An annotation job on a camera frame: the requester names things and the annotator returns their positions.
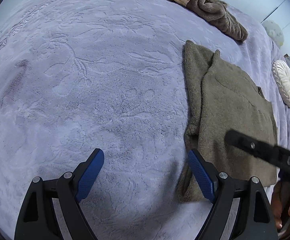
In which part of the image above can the taupe knit sweater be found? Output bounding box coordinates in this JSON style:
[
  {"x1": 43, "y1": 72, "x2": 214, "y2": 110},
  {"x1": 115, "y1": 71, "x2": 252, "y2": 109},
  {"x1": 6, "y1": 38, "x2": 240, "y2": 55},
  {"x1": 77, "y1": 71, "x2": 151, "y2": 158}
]
[{"x1": 176, "y1": 39, "x2": 278, "y2": 203}]

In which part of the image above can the person's right hand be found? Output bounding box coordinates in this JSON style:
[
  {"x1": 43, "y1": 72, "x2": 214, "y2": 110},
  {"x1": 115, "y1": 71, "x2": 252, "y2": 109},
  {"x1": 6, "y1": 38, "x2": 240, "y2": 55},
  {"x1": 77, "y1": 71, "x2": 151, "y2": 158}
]
[{"x1": 270, "y1": 179, "x2": 290, "y2": 240}]

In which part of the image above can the round white pleated cushion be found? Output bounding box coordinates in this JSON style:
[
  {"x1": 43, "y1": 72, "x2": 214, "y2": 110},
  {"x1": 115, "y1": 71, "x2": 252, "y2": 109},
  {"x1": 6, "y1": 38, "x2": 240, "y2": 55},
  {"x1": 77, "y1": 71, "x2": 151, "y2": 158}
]
[{"x1": 272, "y1": 60, "x2": 290, "y2": 108}]

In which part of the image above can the round pale plush toy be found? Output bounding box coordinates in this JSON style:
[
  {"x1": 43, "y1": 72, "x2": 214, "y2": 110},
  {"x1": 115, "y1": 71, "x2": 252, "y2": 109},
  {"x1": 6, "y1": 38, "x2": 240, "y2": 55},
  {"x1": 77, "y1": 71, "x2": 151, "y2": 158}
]
[{"x1": 262, "y1": 20, "x2": 285, "y2": 48}]

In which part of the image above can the lavender embossed bed blanket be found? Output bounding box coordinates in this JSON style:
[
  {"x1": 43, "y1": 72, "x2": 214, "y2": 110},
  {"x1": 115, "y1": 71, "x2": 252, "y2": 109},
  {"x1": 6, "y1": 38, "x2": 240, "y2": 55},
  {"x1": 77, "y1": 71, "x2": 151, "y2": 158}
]
[{"x1": 0, "y1": 0, "x2": 290, "y2": 239}]

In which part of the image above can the dark brown crumpled garment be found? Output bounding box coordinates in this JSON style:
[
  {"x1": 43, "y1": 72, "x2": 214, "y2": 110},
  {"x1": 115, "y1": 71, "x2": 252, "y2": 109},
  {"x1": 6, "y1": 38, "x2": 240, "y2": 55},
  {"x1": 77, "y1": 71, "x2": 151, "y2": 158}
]
[{"x1": 186, "y1": 0, "x2": 248, "y2": 42}]

